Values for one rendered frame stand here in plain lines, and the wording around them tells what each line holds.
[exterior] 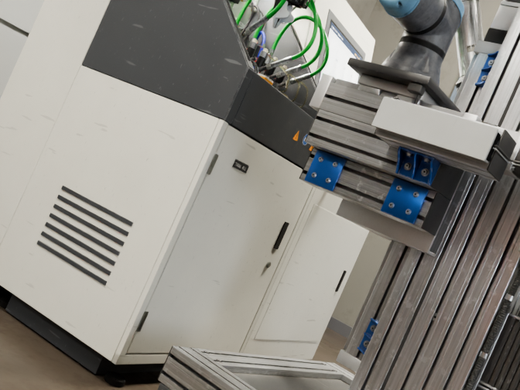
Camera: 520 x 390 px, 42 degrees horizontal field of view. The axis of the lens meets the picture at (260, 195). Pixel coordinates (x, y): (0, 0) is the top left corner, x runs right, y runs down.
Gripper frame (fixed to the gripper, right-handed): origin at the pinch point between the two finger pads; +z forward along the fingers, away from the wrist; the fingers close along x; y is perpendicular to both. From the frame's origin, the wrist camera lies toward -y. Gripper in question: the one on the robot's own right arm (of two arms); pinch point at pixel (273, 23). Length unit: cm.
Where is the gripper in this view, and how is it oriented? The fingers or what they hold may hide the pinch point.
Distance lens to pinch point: 230.2
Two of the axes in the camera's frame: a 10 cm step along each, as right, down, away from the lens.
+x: 4.5, 2.0, 8.7
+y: 8.0, 3.5, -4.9
